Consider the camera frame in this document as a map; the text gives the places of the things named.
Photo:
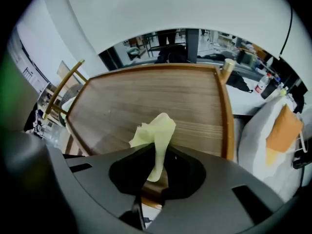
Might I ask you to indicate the black backpack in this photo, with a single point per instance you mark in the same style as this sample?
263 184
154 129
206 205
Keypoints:
173 56

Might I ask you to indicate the white roller blind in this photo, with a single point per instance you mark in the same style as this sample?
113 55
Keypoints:
170 6

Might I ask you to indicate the yellow cloth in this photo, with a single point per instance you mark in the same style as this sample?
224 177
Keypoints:
158 133

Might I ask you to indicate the black cup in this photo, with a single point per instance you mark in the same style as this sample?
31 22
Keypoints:
269 90

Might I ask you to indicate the clear bottle red label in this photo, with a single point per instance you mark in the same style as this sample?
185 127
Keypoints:
262 84

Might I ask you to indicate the dark metal frame table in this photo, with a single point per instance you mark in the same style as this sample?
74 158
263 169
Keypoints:
156 48

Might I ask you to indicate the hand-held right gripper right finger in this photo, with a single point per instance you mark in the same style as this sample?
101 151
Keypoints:
214 194

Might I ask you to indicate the grey-green armchair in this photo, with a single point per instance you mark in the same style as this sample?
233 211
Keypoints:
133 52

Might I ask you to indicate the green knitted blanket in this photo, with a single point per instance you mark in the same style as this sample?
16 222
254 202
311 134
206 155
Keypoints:
67 106

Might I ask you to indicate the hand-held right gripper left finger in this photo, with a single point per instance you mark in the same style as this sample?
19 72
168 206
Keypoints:
102 179

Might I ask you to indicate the white round pouf sofa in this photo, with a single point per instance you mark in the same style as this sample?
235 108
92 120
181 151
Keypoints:
253 142

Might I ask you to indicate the brown cardboard box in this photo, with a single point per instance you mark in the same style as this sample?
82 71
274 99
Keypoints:
67 72

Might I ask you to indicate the wooden shelf table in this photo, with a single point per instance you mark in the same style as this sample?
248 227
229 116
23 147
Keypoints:
146 94

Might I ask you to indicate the yellow cushion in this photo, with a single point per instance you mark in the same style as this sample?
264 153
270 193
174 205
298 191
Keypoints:
271 156

